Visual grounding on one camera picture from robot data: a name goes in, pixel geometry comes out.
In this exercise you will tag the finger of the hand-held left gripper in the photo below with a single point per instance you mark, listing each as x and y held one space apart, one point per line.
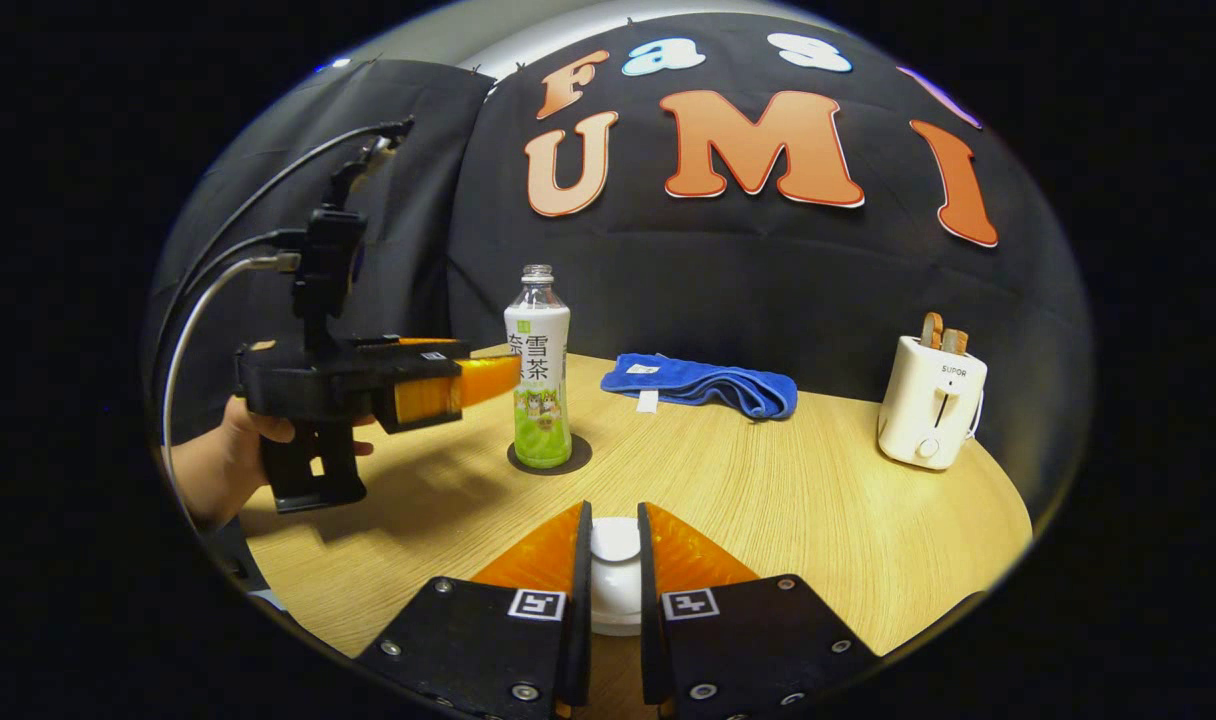
418 346
438 390

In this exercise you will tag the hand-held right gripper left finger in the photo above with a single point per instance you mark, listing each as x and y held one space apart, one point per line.
498 650

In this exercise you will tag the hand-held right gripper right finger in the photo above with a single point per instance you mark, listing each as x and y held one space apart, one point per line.
738 650

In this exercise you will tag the clear water bottle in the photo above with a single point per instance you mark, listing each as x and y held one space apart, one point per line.
538 380

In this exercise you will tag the dark round coaster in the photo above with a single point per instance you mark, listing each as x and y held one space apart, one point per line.
580 455

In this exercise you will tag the blue towel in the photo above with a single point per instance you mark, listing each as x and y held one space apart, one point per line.
708 385

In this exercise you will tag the ceiling light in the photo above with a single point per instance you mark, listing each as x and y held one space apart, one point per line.
333 65

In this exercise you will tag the white toaster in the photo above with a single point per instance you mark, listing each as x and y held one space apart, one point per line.
928 410

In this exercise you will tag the toast slice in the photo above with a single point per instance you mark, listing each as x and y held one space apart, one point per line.
956 342
931 330

